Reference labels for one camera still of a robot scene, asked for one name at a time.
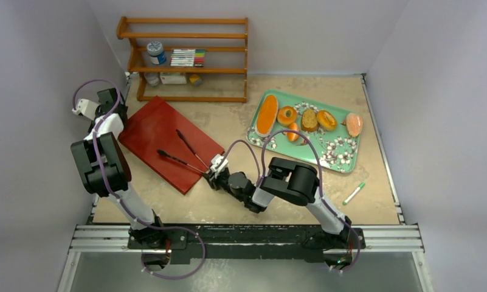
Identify red paper bag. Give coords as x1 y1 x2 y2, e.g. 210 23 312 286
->
118 97 224 195

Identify fake small sesame roll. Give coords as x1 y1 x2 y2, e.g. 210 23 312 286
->
286 122 299 143

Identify black metal tongs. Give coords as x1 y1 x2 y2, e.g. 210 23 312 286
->
156 129 209 175

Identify fake orange doughnut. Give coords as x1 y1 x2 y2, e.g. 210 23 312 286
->
277 106 298 127

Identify fake brown bread slice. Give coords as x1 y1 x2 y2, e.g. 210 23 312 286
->
300 108 319 133

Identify green floral tray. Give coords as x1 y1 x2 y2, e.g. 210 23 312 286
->
246 89 360 173

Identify fake golden bagel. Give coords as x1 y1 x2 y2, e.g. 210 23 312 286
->
316 110 337 131

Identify fake pink sugared bread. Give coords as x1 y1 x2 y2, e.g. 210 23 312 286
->
345 113 364 137

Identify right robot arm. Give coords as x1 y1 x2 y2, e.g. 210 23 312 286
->
202 155 358 248

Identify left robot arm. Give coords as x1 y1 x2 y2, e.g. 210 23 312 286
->
71 88 167 249

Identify small clear jar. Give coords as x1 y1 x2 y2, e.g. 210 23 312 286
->
143 72 161 86

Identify white small box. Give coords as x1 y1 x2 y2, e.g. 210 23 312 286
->
159 72 187 85

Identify blue lidded jar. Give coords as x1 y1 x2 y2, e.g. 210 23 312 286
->
146 41 167 65

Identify wooden shelf rack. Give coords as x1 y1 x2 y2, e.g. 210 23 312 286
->
116 16 249 103

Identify yellow green cube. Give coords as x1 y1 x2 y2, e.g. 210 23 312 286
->
188 74 203 86

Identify pack of coloured markers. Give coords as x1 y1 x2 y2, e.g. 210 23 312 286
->
170 49 206 68

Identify green white pen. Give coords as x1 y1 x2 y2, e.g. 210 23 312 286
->
342 182 365 206

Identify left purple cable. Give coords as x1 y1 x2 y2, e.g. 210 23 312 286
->
72 79 167 235

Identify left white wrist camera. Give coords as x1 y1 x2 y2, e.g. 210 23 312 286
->
72 99 100 121

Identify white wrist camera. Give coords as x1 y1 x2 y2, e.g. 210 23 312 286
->
209 154 228 178
72 99 100 121

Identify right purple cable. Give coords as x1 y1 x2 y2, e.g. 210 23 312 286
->
221 128 363 275

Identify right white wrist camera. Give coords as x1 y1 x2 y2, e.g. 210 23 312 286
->
209 154 228 178

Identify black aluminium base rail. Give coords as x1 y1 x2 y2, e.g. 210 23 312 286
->
71 224 424 265

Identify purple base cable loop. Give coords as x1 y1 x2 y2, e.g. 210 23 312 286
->
141 226 207 281

